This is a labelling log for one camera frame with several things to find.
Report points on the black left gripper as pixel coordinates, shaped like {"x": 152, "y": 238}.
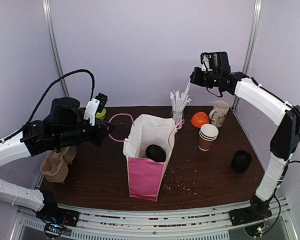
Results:
{"x": 101, "y": 132}

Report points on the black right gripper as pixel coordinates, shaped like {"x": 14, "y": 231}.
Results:
{"x": 195, "y": 77}

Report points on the white straw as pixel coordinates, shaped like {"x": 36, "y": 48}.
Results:
{"x": 186, "y": 91}

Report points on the white pink paper bag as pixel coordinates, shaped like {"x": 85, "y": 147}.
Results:
{"x": 144, "y": 175}

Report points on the stack of brown paper cups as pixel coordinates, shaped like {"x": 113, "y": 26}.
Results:
{"x": 208, "y": 133}

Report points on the stack of pulp cup carriers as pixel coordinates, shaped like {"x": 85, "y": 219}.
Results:
{"x": 55, "y": 166}

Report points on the stack of black cup lids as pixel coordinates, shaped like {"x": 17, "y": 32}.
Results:
{"x": 241, "y": 161}

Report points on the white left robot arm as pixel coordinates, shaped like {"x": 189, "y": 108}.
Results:
{"x": 17, "y": 176}

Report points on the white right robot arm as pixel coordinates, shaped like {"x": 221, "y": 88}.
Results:
{"x": 285, "y": 118}

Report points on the green plastic bowl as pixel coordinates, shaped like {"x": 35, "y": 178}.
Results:
{"x": 101, "y": 115}

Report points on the white ceramic mug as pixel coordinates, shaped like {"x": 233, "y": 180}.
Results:
{"x": 218, "y": 114}

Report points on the orange plastic bowl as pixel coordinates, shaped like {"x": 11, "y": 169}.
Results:
{"x": 199, "y": 119}

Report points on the glass jar of straws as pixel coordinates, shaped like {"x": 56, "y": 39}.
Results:
{"x": 178, "y": 105}

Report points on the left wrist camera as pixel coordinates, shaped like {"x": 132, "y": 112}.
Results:
{"x": 94, "y": 106}

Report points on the aluminium frame post right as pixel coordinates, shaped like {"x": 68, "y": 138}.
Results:
{"x": 253, "y": 36}

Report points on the aluminium frame post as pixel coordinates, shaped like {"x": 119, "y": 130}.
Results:
{"x": 253, "y": 36}
{"x": 52, "y": 37}

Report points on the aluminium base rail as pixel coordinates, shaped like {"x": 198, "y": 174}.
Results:
{"x": 206, "y": 223}

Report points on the aluminium frame post left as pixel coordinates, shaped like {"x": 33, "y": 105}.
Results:
{"x": 52, "y": 37}

